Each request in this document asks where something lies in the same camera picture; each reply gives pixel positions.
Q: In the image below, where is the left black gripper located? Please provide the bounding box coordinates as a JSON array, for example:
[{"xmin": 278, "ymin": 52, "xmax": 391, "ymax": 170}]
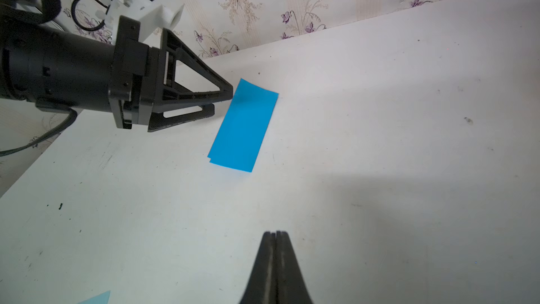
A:
[{"xmin": 108, "ymin": 16, "xmax": 233, "ymax": 132}]

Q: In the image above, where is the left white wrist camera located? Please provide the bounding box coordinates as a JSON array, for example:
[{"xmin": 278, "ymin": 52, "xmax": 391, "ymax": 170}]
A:
[{"xmin": 96, "ymin": 0, "xmax": 184, "ymax": 42}]

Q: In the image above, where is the bright blue square paper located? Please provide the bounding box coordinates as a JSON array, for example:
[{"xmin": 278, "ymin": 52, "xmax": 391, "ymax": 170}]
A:
[{"xmin": 208, "ymin": 79, "xmax": 278, "ymax": 173}]

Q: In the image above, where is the light blue paper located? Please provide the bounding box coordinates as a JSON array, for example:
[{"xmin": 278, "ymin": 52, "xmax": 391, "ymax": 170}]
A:
[{"xmin": 78, "ymin": 291, "xmax": 111, "ymax": 304}]

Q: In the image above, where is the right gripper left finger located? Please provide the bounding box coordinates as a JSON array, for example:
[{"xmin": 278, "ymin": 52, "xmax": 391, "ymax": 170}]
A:
[{"xmin": 240, "ymin": 232, "xmax": 276, "ymax": 304}]

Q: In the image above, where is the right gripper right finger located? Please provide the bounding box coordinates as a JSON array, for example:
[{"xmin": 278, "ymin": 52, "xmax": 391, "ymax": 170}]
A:
[{"xmin": 276, "ymin": 231, "xmax": 313, "ymax": 304}]

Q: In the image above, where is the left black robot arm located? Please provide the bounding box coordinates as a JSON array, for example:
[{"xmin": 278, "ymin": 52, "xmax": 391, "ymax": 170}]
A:
[{"xmin": 1, "ymin": 0, "xmax": 233, "ymax": 145}]

